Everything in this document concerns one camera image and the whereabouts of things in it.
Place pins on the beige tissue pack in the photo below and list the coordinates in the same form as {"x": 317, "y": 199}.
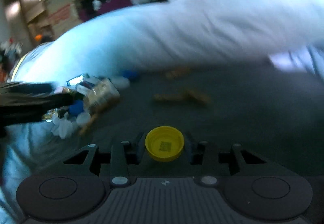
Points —
{"x": 97, "y": 92}

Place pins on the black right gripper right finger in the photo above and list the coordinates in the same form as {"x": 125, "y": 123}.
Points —
{"x": 216, "y": 165}

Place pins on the orange snack piece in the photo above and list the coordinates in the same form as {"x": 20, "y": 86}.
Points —
{"x": 186, "y": 96}

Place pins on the white duvet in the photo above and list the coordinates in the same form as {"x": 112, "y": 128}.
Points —
{"x": 176, "y": 33}

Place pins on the yellow bottle cap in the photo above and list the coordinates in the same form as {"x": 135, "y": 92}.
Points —
{"x": 164, "y": 143}

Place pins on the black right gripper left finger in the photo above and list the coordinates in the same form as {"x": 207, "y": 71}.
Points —
{"x": 105, "y": 166}

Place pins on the cardboard box stack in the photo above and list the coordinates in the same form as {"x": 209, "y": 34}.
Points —
{"x": 50, "y": 17}

